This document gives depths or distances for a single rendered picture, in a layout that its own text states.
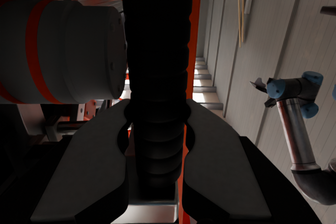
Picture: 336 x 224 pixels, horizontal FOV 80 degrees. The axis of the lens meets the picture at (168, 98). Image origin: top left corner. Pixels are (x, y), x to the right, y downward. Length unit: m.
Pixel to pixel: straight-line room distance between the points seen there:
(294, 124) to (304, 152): 0.10
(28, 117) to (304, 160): 0.85
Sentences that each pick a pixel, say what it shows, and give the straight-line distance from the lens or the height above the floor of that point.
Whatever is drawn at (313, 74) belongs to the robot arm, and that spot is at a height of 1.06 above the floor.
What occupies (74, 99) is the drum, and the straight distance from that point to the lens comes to 0.29.
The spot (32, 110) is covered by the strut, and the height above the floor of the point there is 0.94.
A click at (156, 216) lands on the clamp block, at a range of 0.17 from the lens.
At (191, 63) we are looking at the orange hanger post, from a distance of 0.76.
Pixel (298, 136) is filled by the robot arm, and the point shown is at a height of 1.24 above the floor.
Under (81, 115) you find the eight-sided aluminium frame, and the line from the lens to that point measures 0.56.
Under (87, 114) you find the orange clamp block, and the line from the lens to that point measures 0.60.
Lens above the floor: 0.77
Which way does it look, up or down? 28 degrees up
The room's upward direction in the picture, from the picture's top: 179 degrees counter-clockwise
